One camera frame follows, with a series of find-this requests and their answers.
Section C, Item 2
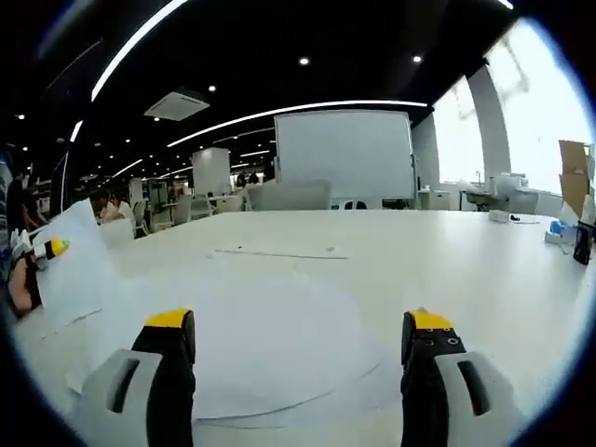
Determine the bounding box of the curved ceiling light strip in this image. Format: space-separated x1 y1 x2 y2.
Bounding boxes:
90 0 187 102
167 100 429 148

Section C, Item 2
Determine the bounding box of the white printing papers bundle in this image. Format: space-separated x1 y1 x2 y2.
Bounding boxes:
34 197 122 323

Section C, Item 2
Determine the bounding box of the ceiling air conditioner unit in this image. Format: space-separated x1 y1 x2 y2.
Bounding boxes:
143 90 210 123

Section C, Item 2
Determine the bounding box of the computer monitor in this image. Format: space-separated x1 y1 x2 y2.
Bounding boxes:
49 153 71 218

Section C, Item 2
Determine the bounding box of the whiteboard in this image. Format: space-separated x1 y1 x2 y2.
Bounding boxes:
273 110 418 201

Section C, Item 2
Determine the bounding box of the person's left hand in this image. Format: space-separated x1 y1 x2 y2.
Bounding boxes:
7 258 44 318

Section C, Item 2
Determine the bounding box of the white pillar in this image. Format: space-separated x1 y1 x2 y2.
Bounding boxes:
191 147 232 196

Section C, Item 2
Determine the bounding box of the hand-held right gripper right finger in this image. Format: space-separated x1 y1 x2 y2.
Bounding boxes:
400 307 518 447

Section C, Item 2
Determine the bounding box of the white office chair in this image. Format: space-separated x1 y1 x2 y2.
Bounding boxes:
174 193 215 223

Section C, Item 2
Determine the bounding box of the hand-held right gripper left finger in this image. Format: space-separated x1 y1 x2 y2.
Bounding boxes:
81 306 196 447

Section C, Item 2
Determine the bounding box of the black bottle white cap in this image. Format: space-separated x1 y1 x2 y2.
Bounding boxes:
572 223 593 266

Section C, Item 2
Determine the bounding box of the large window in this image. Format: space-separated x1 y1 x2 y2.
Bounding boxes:
435 18 592 195

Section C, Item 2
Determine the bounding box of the cluttered desk with sink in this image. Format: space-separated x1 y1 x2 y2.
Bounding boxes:
460 171 541 215

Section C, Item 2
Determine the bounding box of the blue tissue pack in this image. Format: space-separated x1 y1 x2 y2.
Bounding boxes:
544 221 576 246

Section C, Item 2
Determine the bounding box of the frosted desk partition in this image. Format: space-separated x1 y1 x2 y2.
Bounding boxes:
246 180 332 213

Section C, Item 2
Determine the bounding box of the brown cardboard box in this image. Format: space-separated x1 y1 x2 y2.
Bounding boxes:
558 139 596 218

